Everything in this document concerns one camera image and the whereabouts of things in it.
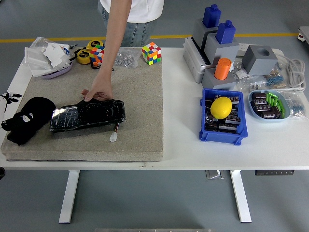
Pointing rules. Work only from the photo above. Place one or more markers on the person's right hand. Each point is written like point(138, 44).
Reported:
point(102, 88)

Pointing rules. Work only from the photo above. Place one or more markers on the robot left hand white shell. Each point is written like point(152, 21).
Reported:
point(10, 96)

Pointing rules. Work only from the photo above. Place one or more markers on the black glossy panel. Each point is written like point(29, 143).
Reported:
point(96, 113)

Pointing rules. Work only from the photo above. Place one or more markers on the black rag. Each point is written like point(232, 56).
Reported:
point(36, 106)

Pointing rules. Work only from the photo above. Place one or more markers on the person's right forearm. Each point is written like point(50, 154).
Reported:
point(113, 36)

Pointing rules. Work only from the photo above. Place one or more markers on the black desk control panel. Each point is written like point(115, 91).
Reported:
point(275, 172)

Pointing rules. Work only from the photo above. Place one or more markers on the twisted multicolour puzzle cube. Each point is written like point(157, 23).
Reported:
point(97, 56)

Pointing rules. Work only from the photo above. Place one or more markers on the yellow tape measure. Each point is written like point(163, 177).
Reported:
point(83, 56)
point(94, 44)

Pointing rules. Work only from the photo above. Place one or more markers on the clear bag of metal nuts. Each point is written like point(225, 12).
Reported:
point(125, 59)

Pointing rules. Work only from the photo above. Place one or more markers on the white flat plate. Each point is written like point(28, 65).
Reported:
point(39, 72)

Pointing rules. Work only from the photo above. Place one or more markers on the grey-brown mat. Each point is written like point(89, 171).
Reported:
point(140, 108)

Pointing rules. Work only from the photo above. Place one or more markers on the purple tray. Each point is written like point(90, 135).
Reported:
point(60, 72)

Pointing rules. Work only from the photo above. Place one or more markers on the small blue clip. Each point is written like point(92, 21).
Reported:
point(66, 50)

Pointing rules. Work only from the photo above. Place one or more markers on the squared multicolour puzzle cube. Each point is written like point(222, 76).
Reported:
point(151, 53)

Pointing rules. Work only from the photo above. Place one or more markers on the empty clear plastic bag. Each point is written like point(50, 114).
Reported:
point(39, 42)

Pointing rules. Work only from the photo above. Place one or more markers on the person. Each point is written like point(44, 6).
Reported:
point(144, 9)

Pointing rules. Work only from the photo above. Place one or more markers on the grey junction box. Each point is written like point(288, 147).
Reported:
point(193, 62)

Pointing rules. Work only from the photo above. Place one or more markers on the tall grey block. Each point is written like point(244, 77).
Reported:
point(199, 31)

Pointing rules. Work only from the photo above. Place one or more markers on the white table leg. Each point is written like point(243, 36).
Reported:
point(68, 195)
point(240, 195)

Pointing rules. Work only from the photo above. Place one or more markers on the low grey block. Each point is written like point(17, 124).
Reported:
point(217, 84)

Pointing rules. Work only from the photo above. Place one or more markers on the yellow lemon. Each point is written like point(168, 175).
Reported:
point(220, 107)

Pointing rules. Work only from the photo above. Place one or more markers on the orange cylinder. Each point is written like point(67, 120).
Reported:
point(222, 68)

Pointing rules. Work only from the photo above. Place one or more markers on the blue plastic bin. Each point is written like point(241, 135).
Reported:
point(222, 139)

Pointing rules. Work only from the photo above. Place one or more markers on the blue peg block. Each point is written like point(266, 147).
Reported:
point(225, 32)
point(212, 15)

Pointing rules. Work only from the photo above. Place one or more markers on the clear bag of small parts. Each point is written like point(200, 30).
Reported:
point(248, 83)

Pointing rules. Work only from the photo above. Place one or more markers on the grey block with round hole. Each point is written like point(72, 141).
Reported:
point(260, 64)

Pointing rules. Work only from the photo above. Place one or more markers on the green battery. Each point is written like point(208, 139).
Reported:
point(268, 99)
point(283, 113)
point(280, 104)
point(275, 101)
point(272, 93)
point(271, 101)

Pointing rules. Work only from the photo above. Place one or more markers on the light blue dish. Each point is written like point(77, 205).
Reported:
point(268, 120)

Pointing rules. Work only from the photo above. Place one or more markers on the clear bag of blue resistors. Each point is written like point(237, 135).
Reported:
point(275, 81)
point(295, 106)

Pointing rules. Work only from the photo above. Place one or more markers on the white switch cover plate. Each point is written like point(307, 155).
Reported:
point(33, 56)

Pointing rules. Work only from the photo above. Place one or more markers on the grey metal bracket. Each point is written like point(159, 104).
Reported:
point(213, 174)

